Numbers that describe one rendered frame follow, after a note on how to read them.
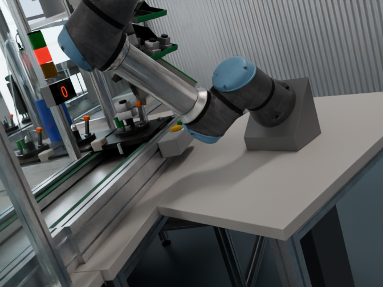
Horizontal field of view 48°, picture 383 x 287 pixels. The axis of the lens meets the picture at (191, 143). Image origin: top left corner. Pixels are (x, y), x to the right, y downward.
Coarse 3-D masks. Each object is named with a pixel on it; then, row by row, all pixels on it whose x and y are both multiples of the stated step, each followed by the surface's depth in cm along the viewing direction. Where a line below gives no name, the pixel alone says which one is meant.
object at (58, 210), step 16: (144, 144) 152; (80, 160) 154; (96, 160) 157; (112, 160) 157; (64, 176) 145; (80, 176) 148; (96, 176) 144; (32, 192) 132; (48, 192) 132; (64, 192) 138; (80, 192) 133; (48, 208) 127; (64, 208) 123; (48, 224) 115
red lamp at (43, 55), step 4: (40, 48) 143; (44, 48) 143; (36, 52) 143; (40, 52) 143; (44, 52) 143; (48, 52) 145; (36, 56) 144; (40, 56) 143; (44, 56) 143; (48, 56) 144; (36, 60) 145; (40, 60) 144; (44, 60) 144; (48, 60) 144; (52, 60) 146
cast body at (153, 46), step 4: (148, 40) 182; (152, 40) 180; (148, 44) 181; (152, 44) 180; (156, 44) 181; (148, 48) 182; (152, 48) 180; (156, 48) 182; (144, 52) 184; (148, 52) 182; (152, 52) 181; (156, 52) 181
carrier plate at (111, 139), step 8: (152, 120) 176; (160, 120) 171; (168, 120) 170; (152, 128) 162; (112, 136) 170; (136, 136) 157; (144, 136) 153; (152, 136) 155; (104, 144) 161; (112, 144) 158; (128, 144) 156
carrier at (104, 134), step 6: (72, 120) 181; (72, 126) 175; (72, 132) 175; (78, 132) 176; (90, 132) 181; (102, 132) 184; (108, 132) 180; (78, 138) 175; (84, 138) 172; (90, 138) 173; (96, 138) 175; (78, 144) 170; (84, 144) 171; (90, 144) 168; (84, 150) 163; (90, 150) 163
